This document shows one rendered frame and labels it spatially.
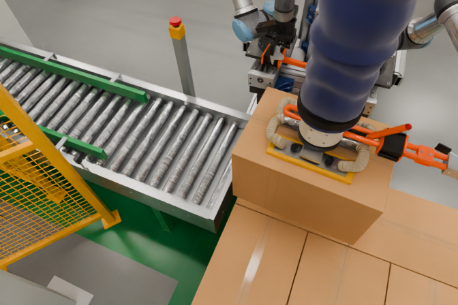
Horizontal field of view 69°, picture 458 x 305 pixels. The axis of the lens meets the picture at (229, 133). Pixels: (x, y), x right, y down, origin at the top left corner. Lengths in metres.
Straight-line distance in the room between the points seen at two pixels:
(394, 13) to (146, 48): 2.87
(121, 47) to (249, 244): 2.47
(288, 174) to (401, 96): 2.06
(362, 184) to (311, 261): 0.56
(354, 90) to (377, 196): 0.47
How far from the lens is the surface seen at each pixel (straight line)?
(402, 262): 1.89
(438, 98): 3.36
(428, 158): 1.34
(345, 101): 1.09
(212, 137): 2.03
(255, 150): 1.36
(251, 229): 1.77
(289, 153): 1.34
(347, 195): 1.33
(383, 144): 1.30
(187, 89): 2.37
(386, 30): 0.90
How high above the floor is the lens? 2.23
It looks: 55 degrees down
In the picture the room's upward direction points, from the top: 3 degrees counter-clockwise
